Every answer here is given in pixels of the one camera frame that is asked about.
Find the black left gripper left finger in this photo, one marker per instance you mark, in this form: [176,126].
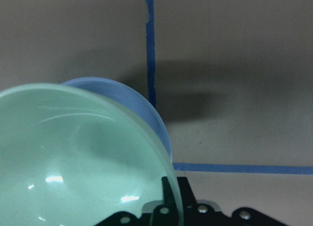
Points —
[164,213]

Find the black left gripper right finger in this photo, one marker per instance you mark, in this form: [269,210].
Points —
[208,213]

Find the green bowl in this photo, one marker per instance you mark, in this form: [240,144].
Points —
[69,157]

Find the blue bowl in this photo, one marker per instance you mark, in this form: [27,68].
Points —
[129,98]

